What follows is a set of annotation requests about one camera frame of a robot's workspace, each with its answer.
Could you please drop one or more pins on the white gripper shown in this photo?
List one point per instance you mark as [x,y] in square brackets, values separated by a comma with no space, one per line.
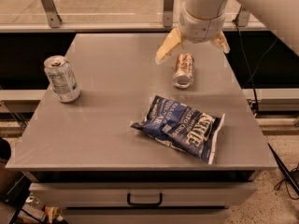
[202,27]

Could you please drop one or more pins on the orange soda can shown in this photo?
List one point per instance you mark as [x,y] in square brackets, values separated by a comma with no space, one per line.
[184,71]

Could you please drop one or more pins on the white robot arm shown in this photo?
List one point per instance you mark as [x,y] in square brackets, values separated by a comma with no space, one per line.
[281,17]

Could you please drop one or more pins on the white green soda can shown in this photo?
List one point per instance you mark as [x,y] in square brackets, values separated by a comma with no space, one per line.
[61,77]

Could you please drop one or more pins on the blue chip bag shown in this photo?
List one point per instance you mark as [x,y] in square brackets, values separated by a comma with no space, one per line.
[182,127]

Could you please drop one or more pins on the grey drawer cabinet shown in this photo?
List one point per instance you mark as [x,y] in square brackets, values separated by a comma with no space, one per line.
[85,156]

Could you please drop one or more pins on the clutter under table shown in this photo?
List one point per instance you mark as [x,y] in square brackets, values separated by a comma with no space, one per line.
[45,215]

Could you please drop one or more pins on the right metal bracket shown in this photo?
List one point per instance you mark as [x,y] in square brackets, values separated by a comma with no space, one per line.
[242,17]

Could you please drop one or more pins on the metal bracket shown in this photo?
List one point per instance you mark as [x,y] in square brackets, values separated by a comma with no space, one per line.
[53,18]
[168,8]
[242,17]

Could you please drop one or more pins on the middle metal bracket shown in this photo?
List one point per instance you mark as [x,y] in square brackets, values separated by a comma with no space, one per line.
[168,8]

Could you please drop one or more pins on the left metal bracket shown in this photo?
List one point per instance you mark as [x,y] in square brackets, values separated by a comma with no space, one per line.
[53,18]

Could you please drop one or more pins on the black drawer handle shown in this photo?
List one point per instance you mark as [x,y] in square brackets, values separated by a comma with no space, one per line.
[142,200]

